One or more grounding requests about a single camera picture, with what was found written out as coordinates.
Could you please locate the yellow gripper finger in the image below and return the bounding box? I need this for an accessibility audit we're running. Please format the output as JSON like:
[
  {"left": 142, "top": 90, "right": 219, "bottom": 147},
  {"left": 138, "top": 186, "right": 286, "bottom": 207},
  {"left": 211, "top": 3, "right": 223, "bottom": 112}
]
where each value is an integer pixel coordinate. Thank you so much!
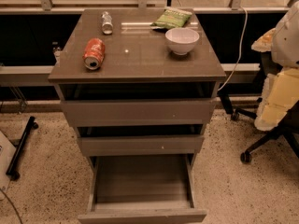
[
  {"left": 251, "top": 28, "right": 276, "bottom": 52},
  {"left": 254, "top": 68, "right": 299, "bottom": 131}
]

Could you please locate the red coke can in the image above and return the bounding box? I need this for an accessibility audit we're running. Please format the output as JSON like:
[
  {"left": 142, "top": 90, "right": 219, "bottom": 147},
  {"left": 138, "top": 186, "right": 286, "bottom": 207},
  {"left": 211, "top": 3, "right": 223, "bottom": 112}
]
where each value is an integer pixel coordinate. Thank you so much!
[{"left": 82, "top": 38, "right": 106, "bottom": 70}]

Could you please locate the grey middle drawer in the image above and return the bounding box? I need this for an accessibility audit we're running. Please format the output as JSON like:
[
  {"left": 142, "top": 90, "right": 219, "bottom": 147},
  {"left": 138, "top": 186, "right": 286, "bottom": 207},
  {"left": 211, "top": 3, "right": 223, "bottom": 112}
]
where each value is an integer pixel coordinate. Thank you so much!
[{"left": 78, "top": 135, "right": 204, "bottom": 157}]

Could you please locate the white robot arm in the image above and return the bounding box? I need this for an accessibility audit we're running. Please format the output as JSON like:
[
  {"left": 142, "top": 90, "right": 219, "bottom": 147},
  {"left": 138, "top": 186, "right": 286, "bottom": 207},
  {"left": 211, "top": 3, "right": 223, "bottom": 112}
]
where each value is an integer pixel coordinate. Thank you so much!
[{"left": 251, "top": 1, "right": 299, "bottom": 131}]

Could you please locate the green chip bag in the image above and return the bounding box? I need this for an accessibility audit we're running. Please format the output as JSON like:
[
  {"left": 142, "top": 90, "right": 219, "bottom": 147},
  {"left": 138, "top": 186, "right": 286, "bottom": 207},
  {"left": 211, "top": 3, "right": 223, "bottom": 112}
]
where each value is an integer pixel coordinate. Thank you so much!
[{"left": 150, "top": 7, "right": 192, "bottom": 30}]

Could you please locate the grey top drawer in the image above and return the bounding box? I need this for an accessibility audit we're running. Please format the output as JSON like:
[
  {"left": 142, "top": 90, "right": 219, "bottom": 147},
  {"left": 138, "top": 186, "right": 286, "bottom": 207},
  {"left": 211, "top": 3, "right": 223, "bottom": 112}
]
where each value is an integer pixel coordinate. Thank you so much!
[{"left": 61, "top": 99, "right": 215, "bottom": 127}]

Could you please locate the black stand leg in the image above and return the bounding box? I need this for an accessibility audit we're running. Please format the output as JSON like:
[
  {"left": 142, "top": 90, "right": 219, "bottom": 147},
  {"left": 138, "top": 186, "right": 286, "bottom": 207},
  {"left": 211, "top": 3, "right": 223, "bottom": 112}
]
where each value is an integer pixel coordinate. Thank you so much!
[{"left": 6, "top": 116, "right": 38, "bottom": 181}]

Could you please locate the white floor board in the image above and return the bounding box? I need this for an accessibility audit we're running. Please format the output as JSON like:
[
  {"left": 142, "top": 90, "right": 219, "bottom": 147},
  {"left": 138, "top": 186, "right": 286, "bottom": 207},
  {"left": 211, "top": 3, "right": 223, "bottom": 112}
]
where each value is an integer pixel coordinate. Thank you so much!
[{"left": 0, "top": 132, "right": 15, "bottom": 200}]

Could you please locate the white bowl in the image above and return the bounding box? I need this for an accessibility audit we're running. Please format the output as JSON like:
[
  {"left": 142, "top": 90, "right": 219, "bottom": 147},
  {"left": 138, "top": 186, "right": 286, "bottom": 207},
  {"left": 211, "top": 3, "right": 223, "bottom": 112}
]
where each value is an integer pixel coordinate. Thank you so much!
[{"left": 165, "top": 28, "right": 200, "bottom": 55}]

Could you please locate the grey open bottom drawer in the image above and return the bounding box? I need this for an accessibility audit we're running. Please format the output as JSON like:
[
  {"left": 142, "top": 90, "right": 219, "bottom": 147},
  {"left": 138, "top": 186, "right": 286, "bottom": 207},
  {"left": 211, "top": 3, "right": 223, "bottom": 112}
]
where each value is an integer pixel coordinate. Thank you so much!
[{"left": 78, "top": 154, "right": 206, "bottom": 224}]

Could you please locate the black floor cable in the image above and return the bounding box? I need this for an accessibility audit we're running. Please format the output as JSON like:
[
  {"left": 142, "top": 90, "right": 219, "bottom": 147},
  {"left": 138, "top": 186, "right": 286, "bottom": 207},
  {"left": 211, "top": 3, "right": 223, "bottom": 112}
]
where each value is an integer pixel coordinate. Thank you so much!
[{"left": 0, "top": 187, "right": 24, "bottom": 224}]

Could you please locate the white cable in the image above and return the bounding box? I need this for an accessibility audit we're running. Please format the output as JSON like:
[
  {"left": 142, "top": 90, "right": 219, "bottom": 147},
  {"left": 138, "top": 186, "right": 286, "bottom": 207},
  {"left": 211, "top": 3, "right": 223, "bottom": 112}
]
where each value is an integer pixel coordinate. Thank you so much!
[{"left": 217, "top": 7, "right": 249, "bottom": 92}]

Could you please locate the silver can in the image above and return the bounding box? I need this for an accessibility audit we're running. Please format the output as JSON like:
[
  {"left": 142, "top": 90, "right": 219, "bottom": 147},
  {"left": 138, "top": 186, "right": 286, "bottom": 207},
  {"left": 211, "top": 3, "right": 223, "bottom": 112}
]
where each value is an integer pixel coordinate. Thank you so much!
[{"left": 101, "top": 11, "right": 113, "bottom": 35}]

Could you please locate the black office chair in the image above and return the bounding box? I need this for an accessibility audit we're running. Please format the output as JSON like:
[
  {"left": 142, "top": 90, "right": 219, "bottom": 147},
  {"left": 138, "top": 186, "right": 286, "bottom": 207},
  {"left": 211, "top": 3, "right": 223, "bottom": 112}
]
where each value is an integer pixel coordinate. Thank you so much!
[{"left": 218, "top": 52, "right": 299, "bottom": 163}]

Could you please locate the grey drawer cabinet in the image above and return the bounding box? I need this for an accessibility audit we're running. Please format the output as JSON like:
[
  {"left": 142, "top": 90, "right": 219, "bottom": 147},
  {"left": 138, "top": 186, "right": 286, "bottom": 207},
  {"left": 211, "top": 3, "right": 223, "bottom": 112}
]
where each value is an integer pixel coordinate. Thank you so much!
[{"left": 48, "top": 7, "right": 227, "bottom": 224}]

